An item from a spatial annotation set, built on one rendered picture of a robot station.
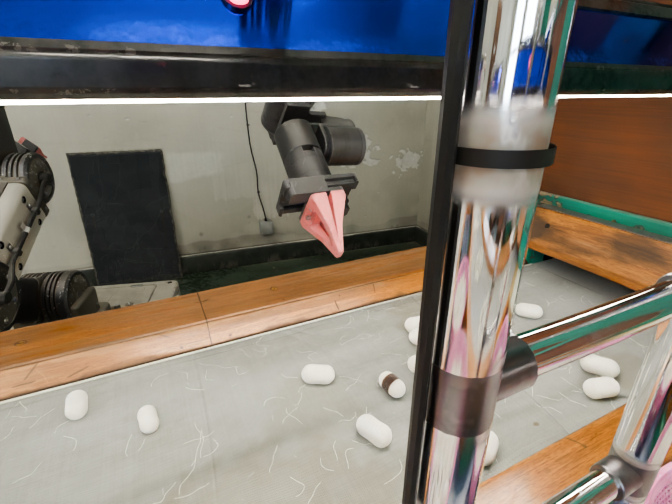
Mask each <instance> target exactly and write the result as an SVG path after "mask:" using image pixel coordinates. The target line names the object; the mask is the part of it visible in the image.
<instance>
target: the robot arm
mask: <svg viewBox="0 0 672 504"><path fill-rule="evenodd" d="M315 102H316V101H265V104H264V108H263V111H262V114H261V123H262V125H263V127H264V128H265V129H266V130H267V131H268V134H269V137H270V139H271V140H272V143H273V145H277V148H278V151H279V153H280V156H281V159H282V162H283V165H284V167H285V170H286V173H287V176H288V179H285V180H284V181H283V182H282V186H281V190H280V193H279V197H278V201H277V205H276V210H277V213H278V216H279V217H282V214H286V213H294V212H301V214H300V216H299V220H300V223H301V225H302V227H303V228H304V229H306V230H307V231H308V232H309V233H311V234H312V235H313V236H315V237H316V238H317V239H318V240H320V241H321V242H322V243H323V244H324V245H325V246H326V247H327V248H328V249H329V250H330V252H331V253H332V254H333V255H334V256H335V257H336V258H338V257H341V256H342V254H343V252H344V248H343V230H342V224H343V216H345V215H347V213H348V211H349V209H350V208H349V205H348V202H349V199H348V195H349V193H350V191H351V189H356V187H357V185H358V183H359V181H358V178H357V176H356V174H355V173H345V174H334V175H332V174H331V172H330V170H329V167H328V166H347V165H359V164H360V163H361V162H362V161H363V159H364V157H365V153H366V138H365V135H364V133H363V131H362V130H361V129H360V128H358V127H356V126H355V124H354V122H353V121H352V120H351V119H348V118H341V117H333V116H327V115H326V113H325V112H321V111H310V109H311V108H312V106H313V105H314V104H315Z"/></svg>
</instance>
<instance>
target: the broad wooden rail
mask: <svg viewBox="0 0 672 504"><path fill-rule="evenodd" d="M426 247H427V246H423V247H418V248H413V249H408V250H403V251H398V252H393V253H388V254H383V255H378V256H373V257H369V258H364V259H359V260H354V261H349V262H344V263H339V264H334V265H329V266H324V267H319V268H314V269H309V270H304V271H300V272H295V273H290V274H285V275H280V276H275V277H270V278H265V279H260V280H255V281H250V282H245V283H240V284H235V285H230V286H226V287H221V288H216V289H211V290H206V291H201V292H196V293H191V294H186V295H181V296H176V297H171V298H166V299H161V300H156V301H152V302H147V303H142V304H137V305H132V306H127V307H122V308H117V309H112V310H107V311H102V312H97V313H92V314H87V315H83V316H78V317H73V318H68V319H63V320H58V321H53V322H48V323H43V324H38V325H33V326H28V327H23V328H18V329H13V330H9V331H4V332H0V402H1V401H5V400H9V399H13V398H17V397H20V396H24V395H28V394H32V393H36V392H40V391H43V390H47V389H51V388H55V387H59V386H63V385H67V384H70V383H74V382H78V381H82V380H86V379H90V378H93V377H97V376H101V375H105V374H109V373H113V372H116V371H120V370H124V369H128V368H132V367H136V366H139V365H143V364H147V363H151V362H155V361H159V360H162V359H166V358H170V357H174V356H178V355H182V354H185V353H189V352H193V351H197V350H201V349H205V348H208V347H212V346H216V345H220V344H224V343H228V342H231V341H235V340H239V339H243V338H247V337H251V336H254V335H258V334H262V333H266V332H270V331H274V330H277V329H281V328H285V327H289V326H293V325H297V324H300V323H304V322H308V321H312V320H316V319H320V318H323V317H327V316H331V315H335V314H339V313H343V312H346V311H350V310H354V309H358V308H362V307H366V306H369V305H373V304H377V303H381V302H385V301H389V300H392V299H396V298H400V297H404V296H408V295H412V294H415V293H419V292H422V287H423V277H424V267H425V257H426Z"/></svg>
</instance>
